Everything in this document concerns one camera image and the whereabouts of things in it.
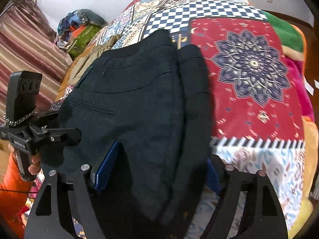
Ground patchwork printed blanket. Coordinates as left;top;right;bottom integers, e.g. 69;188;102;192
50;0;306;232

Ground person's left hand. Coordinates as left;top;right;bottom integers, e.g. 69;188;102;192
7;143;42;177

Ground multicoloured fleece blanket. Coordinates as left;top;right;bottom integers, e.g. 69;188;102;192
267;11;317;232

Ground braided cord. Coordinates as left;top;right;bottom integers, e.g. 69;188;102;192
4;108;37;127

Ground grey pillow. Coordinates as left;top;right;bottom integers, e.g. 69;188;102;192
82;9;107;26

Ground striped pink curtain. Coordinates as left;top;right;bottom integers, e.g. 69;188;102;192
0;0;73;125

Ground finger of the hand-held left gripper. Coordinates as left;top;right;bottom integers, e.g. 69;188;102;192
30;127;82;155
32;111;60;126

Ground black pants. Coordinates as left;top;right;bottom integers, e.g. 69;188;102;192
40;28;213;239

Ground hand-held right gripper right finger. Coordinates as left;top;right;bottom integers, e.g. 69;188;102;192
199;154;289;239

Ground person's left forearm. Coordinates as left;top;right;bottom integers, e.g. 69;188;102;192
0;152;35;231

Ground khaki pants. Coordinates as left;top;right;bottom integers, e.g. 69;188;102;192
68;35;120;85

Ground blue patterned cloth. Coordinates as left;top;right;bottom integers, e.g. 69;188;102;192
58;10;88;35

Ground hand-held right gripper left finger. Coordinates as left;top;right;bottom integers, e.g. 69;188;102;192
24;141;120;239

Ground thin black cable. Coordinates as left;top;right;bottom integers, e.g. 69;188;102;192
0;190;36;200

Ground white paper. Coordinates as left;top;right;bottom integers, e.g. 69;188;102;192
305;80;317;95

